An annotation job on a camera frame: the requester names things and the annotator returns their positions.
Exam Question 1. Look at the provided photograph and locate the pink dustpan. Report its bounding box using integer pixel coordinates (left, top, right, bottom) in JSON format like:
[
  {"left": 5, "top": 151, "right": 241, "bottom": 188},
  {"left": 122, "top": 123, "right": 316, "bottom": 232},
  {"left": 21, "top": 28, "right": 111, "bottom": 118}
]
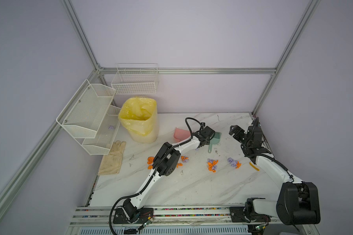
[{"left": 174, "top": 128, "right": 191, "bottom": 143}]

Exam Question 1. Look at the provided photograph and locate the white mesh upper shelf basket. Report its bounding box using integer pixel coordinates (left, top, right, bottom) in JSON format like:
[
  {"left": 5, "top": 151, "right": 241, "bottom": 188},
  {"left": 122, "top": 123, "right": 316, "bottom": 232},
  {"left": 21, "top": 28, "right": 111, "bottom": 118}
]
[{"left": 56, "top": 80, "right": 115, "bottom": 139}]

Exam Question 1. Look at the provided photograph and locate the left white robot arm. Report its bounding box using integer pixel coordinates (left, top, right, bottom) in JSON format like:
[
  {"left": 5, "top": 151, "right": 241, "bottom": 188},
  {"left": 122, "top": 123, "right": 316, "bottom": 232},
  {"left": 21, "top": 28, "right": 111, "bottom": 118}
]
[{"left": 122, "top": 126, "right": 215, "bottom": 223}]

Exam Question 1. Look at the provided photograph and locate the green hand brush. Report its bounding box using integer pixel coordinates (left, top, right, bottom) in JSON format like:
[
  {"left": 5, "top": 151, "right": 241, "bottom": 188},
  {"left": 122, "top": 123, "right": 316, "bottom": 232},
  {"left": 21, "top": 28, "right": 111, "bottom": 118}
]
[{"left": 208, "top": 132, "right": 222, "bottom": 153}]

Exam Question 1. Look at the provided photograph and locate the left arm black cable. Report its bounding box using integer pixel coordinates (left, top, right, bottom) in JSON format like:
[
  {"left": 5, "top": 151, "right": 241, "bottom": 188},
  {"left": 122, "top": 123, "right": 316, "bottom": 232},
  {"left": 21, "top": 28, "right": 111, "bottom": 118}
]
[{"left": 108, "top": 117, "right": 207, "bottom": 235}]

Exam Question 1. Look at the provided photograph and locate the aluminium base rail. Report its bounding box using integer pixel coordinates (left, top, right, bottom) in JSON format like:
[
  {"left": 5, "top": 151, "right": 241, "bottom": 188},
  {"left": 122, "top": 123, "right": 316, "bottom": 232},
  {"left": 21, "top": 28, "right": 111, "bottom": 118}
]
[{"left": 67, "top": 206, "right": 318, "bottom": 235}]

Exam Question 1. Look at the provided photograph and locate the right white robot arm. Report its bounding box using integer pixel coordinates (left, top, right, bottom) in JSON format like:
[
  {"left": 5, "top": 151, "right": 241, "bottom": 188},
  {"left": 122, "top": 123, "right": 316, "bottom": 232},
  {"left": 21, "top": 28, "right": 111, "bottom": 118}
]
[{"left": 229, "top": 118, "right": 321, "bottom": 226}]

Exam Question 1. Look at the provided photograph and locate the beige trash bin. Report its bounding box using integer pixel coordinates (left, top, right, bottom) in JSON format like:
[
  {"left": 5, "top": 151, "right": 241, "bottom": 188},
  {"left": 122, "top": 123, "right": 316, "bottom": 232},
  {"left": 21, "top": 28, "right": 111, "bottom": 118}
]
[{"left": 126, "top": 98, "right": 160, "bottom": 144}]

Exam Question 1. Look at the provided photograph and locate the yellow strip on table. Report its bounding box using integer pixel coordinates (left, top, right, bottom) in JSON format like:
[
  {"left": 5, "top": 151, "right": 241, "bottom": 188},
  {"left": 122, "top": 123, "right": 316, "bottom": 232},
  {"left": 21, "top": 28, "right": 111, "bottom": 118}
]
[{"left": 249, "top": 162, "right": 260, "bottom": 171}]

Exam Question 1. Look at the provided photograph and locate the white mesh lower shelf basket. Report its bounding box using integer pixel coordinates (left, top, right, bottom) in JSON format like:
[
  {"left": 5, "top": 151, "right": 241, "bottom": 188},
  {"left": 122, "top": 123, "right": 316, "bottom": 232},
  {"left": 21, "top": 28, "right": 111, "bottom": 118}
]
[{"left": 81, "top": 105, "right": 121, "bottom": 155}]

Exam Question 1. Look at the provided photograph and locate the orange purple scraps centre left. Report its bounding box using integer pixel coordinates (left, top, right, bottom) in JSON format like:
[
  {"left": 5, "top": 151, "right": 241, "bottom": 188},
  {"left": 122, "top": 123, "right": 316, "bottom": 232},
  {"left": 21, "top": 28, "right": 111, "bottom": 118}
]
[{"left": 176, "top": 156, "right": 189, "bottom": 168}]

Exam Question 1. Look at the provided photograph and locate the orange paper scraps far left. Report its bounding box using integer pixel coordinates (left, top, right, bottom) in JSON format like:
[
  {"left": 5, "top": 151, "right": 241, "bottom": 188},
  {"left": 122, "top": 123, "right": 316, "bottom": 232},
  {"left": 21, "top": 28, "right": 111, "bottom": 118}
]
[{"left": 147, "top": 157, "right": 154, "bottom": 169}]

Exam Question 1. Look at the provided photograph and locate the white wire wall basket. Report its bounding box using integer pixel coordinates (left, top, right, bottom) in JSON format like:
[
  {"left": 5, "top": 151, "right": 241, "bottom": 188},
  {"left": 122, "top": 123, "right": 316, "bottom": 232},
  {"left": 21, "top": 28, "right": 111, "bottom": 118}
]
[{"left": 111, "top": 63, "right": 159, "bottom": 95}]

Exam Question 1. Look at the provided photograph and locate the purple orange scraps right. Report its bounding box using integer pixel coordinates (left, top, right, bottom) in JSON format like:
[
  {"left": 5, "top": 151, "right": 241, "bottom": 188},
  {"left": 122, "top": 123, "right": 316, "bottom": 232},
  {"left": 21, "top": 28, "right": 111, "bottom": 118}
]
[{"left": 227, "top": 158, "right": 241, "bottom": 169}]

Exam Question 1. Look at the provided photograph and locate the orange purple scrap pile centre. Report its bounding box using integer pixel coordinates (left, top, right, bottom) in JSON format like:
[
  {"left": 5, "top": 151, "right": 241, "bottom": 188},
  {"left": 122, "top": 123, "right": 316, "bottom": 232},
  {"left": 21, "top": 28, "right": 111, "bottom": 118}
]
[{"left": 207, "top": 159, "right": 219, "bottom": 172}]

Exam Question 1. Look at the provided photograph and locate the white mesh shelf basket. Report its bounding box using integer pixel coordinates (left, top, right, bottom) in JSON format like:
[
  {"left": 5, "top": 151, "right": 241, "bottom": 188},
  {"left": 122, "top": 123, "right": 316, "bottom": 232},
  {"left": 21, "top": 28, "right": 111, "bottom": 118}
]
[
  {"left": 81, "top": 105, "right": 121, "bottom": 155},
  {"left": 56, "top": 80, "right": 115, "bottom": 139}
]

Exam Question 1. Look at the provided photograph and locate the cream fabric glove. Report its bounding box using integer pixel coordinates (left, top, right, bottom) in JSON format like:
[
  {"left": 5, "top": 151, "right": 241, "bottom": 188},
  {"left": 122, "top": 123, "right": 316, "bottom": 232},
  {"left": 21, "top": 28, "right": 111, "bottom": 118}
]
[{"left": 98, "top": 141, "right": 126, "bottom": 176}]

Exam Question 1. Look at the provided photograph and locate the yellow plastic bin liner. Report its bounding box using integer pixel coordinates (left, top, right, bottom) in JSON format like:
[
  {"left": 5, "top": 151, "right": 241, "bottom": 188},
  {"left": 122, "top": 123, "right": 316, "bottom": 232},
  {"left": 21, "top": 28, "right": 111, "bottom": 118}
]
[{"left": 118, "top": 97, "right": 157, "bottom": 136}]

